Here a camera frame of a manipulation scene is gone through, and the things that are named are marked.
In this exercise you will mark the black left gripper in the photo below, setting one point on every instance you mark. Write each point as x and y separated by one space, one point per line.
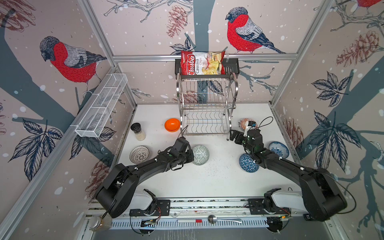
191 155

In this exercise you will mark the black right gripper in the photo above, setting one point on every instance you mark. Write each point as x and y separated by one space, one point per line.
239 135

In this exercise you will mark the steel wire dish rack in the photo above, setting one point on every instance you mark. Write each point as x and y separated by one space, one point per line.
206 103

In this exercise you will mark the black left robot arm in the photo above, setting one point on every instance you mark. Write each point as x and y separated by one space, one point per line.
117 190

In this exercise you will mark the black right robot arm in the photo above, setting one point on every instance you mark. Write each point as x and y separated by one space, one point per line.
321 196

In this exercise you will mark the red patterned ceramic bowl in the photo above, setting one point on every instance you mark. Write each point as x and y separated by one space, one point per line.
243 123

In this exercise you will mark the dark blue geometric bowl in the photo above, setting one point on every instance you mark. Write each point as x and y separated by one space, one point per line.
247 164

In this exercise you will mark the orange plastic bowl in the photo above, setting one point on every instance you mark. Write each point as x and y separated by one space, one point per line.
172 125

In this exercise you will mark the white lattice pattern bowl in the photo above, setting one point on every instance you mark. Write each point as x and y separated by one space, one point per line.
139 154

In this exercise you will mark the blue white floral bowl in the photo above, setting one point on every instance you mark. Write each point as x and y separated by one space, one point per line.
280 149

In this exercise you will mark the salt grinder with black cap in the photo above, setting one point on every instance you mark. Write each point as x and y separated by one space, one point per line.
138 131

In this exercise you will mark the metal spoon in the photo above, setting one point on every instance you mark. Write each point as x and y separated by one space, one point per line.
213 220

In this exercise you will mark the red cassava chips bag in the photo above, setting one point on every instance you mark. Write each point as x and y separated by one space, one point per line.
202 63

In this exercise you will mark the glass jar with lid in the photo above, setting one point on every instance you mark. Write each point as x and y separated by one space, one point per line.
97 223

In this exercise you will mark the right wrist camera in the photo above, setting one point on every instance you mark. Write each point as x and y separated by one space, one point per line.
249 125

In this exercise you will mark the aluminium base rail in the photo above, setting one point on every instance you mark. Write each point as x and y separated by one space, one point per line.
184 214

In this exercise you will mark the black wall shelf basket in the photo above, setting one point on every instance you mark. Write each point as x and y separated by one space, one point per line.
230 66

